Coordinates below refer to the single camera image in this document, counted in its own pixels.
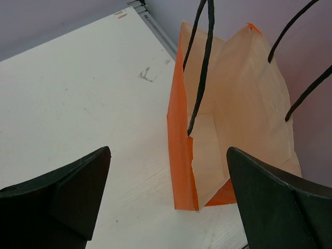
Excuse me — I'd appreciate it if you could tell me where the orange paper bag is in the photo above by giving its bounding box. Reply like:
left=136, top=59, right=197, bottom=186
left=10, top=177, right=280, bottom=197
left=167, top=1, right=331, bottom=211

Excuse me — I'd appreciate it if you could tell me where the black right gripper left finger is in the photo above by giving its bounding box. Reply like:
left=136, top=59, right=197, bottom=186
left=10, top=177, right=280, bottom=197
left=1, top=146, right=111, bottom=248

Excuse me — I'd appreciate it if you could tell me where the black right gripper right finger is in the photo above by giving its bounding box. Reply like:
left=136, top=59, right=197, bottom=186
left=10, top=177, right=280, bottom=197
left=227, top=147, right=331, bottom=248

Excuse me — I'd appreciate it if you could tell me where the aluminium table edge rail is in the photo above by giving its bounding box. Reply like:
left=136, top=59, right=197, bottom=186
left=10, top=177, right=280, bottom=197
left=127, top=1, right=177, bottom=61

